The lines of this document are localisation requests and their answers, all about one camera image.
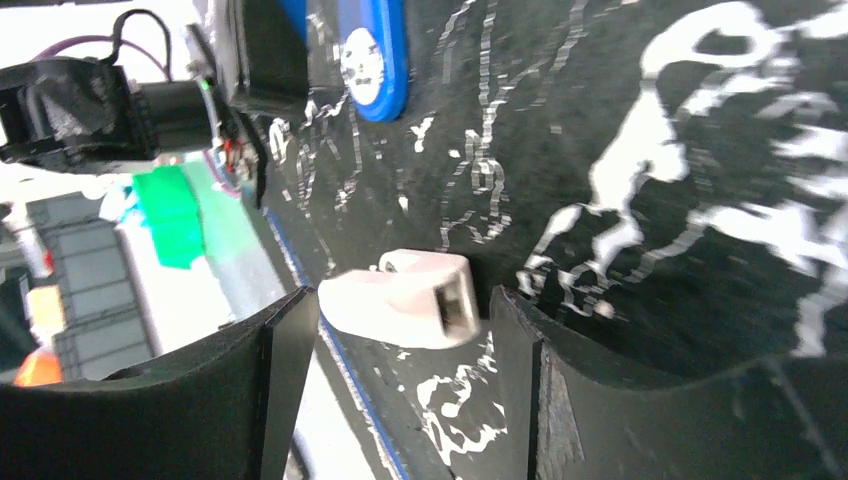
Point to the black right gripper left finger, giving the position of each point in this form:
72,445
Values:
223,407

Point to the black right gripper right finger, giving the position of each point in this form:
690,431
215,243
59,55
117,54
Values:
577,410

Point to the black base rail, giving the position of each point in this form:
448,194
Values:
71,115

